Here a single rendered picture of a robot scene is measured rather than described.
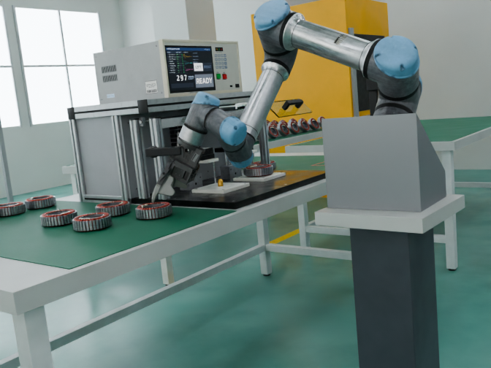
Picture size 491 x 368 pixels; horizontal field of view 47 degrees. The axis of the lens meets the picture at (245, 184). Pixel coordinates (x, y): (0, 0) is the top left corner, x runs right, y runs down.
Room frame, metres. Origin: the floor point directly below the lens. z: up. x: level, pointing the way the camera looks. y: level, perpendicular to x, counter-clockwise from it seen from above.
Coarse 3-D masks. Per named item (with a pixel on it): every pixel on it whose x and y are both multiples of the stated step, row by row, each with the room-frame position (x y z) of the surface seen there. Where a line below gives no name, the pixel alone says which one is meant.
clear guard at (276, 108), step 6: (276, 102) 2.16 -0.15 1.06; (282, 102) 2.19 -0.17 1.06; (270, 108) 2.10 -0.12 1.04; (276, 108) 2.12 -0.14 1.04; (288, 108) 2.18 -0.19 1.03; (294, 108) 2.21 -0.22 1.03; (300, 108) 2.24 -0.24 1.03; (306, 108) 2.26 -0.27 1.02; (276, 114) 2.09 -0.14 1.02; (282, 114) 2.11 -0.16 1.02; (288, 114) 2.14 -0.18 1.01; (294, 114) 2.17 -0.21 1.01; (300, 114) 2.20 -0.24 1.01
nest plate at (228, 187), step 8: (216, 184) 2.08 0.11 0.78; (224, 184) 2.07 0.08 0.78; (232, 184) 2.05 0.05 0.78; (240, 184) 2.03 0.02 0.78; (248, 184) 2.04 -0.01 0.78; (192, 192) 2.02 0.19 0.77; (200, 192) 1.99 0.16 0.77; (208, 192) 1.97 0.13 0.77; (216, 192) 1.95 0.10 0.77; (224, 192) 1.93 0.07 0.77
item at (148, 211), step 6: (144, 204) 1.76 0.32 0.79; (150, 204) 1.77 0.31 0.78; (156, 204) 1.77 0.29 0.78; (162, 204) 1.76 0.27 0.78; (168, 204) 1.73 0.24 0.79; (138, 210) 1.70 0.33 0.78; (144, 210) 1.69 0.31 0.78; (150, 210) 1.68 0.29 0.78; (156, 210) 1.69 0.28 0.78; (162, 210) 1.70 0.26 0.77; (168, 210) 1.72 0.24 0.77; (138, 216) 1.71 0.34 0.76; (144, 216) 1.69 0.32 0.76; (150, 216) 1.69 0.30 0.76; (156, 216) 1.69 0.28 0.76; (162, 216) 1.69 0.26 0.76
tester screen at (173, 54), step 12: (168, 48) 2.06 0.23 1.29; (180, 48) 2.12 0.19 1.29; (192, 48) 2.17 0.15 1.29; (204, 48) 2.22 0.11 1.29; (168, 60) 2.06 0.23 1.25; (180, 60) 2.11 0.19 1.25; (192, 60) 2.16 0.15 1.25; (204, 60) 2.21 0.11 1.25; (180, 72) 2.10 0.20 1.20; (192, 72) 2.15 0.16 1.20; (204, 72) 2.21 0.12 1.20
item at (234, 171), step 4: (228, 164) 2.31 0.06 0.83; (220, 168) 2.29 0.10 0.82; (224, 168) 2.28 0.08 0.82; (228, 168) 2.27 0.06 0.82; (232, 168) 2.28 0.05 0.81; (236, 168) 2.30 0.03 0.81; (220, 172) 2.30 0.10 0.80; (224, 172) 2.28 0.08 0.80; (228, 172) 2.27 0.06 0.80; (232, 172) 2.28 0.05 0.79; (236, 172) 2.30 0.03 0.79; (240, 172) 2.32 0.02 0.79; (224, 176) 2.28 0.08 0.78; (228, 176) 2.27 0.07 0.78; (232, 176) 2.28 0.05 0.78; (236, 176) 2.30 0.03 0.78
